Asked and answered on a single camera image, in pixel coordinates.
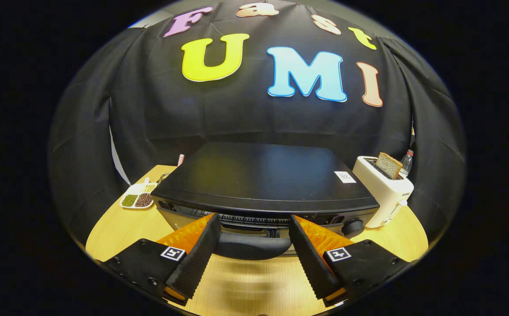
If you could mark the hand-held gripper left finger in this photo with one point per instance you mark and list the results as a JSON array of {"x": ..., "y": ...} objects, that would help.
[{"x": 199, "y": 259}]

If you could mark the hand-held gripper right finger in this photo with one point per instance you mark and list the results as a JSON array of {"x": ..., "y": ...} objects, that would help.
[{"x": 309, "y": 261}]

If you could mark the black toaster oven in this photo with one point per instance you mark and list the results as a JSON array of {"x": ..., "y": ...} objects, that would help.
[{"x": 263, "y": 175}]

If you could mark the white pop-up toaster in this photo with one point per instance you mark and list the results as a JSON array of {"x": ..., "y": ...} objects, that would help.
[{"x": 386, "y": 197}]

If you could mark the white divided dish of beans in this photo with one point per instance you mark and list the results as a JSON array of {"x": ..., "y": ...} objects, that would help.
[{"x": 138, "y": 198}]

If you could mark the pink checkered stick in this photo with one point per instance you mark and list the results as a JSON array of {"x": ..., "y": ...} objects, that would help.
[{"x": 181, "y": 159}]

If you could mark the brown bread slice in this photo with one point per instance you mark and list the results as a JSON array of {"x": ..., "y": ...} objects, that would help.
[{"x": 388, "y": 165}]

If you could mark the clear water bottle red label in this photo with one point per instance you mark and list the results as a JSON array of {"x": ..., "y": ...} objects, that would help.
[{"x": 407, "y": 163}]

